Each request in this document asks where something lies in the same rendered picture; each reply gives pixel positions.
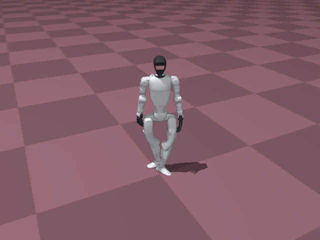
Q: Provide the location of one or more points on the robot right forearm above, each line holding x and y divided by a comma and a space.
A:
140, 108

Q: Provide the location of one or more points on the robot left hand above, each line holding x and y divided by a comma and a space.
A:
180, 123

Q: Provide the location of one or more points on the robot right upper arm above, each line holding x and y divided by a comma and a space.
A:
143, 88

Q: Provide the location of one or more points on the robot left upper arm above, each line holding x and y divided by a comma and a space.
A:
176, 89

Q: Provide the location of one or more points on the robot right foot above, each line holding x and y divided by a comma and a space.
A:
153, 164

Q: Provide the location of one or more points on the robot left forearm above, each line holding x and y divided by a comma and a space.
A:
179, 108

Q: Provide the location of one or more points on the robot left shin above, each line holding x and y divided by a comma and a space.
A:
164, 154

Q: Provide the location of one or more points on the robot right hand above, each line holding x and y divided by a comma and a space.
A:
139, 120

